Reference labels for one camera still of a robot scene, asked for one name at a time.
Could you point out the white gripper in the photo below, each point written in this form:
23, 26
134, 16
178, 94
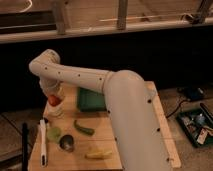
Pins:
50, 87

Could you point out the red apple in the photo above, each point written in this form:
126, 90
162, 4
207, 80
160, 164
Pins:
53, 100

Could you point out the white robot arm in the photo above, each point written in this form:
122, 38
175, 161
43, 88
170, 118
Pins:
128, 102

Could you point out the dark metal cup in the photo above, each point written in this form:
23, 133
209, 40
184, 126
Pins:
67, 143

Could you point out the green rectangular container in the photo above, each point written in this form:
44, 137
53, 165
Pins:
90, 101

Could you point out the light green round object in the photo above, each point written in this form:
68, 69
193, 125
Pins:
54, 134

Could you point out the black pole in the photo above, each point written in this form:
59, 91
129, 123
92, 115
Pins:
24, 147

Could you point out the green chili pepper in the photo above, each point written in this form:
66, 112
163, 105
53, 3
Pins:
85, 130

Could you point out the yellow banana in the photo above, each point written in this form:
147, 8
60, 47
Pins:
98, 154

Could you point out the toolbox with items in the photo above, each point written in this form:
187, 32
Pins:
197, 125

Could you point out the white brush handle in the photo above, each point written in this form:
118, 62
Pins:
43, 143

